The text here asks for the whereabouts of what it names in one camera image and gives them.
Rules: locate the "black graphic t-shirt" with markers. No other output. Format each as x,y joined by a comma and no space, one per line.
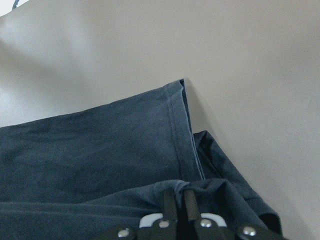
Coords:
100,174

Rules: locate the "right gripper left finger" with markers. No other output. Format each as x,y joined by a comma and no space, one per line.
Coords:
169,206

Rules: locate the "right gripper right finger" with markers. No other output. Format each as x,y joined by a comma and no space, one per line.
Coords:
191,205

